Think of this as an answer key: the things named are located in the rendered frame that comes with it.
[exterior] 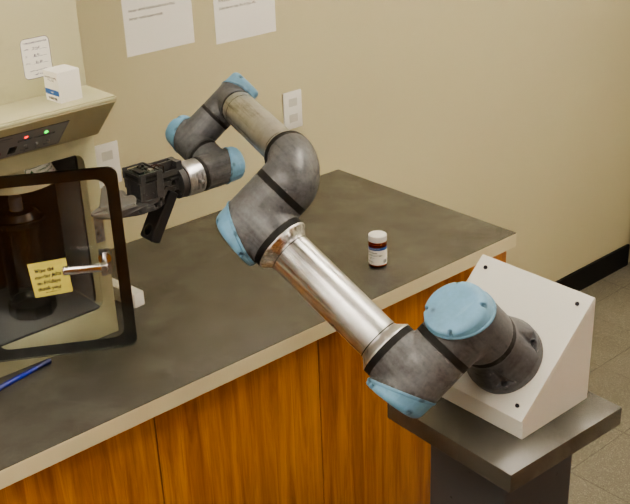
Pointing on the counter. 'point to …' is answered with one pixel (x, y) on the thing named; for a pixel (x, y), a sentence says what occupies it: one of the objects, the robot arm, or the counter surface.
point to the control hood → (86, 116)
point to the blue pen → (22, 375)
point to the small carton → (62, 83)
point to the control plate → (21, 142)
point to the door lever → (89, 266)
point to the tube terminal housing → (18, 19)
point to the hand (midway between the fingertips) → (98, 216)
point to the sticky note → (49, 278)
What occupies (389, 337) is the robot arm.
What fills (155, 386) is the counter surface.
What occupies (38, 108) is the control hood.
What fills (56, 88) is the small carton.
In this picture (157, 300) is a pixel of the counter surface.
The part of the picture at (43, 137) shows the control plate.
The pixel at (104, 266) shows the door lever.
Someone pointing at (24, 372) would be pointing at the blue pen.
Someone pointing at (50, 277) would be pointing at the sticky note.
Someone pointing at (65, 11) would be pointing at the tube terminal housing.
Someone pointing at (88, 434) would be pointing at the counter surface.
